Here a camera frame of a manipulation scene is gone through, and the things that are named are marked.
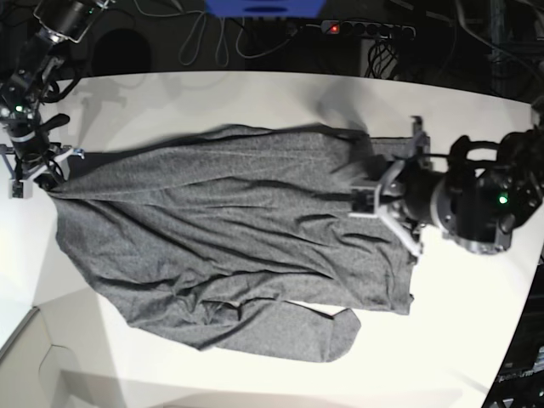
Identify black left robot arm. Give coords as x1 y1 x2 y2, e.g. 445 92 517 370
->
350 98 543 258

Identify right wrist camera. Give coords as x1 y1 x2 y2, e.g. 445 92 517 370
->
8 179 34 199

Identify grey t-shirt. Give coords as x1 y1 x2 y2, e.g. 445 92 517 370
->
48 126 413 362

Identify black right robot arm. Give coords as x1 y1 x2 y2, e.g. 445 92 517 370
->
1 1 111 199

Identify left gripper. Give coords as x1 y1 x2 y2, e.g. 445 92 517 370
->
349 116 432 258

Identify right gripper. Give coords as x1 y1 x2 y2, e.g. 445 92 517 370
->
1 113 85 190

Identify blue box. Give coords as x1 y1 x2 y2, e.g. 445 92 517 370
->
205 0 326 18

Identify white power strip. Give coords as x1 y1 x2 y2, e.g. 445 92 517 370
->
320 20 417 41

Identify grey looped cables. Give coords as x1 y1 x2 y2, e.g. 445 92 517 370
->
178 10 298 67

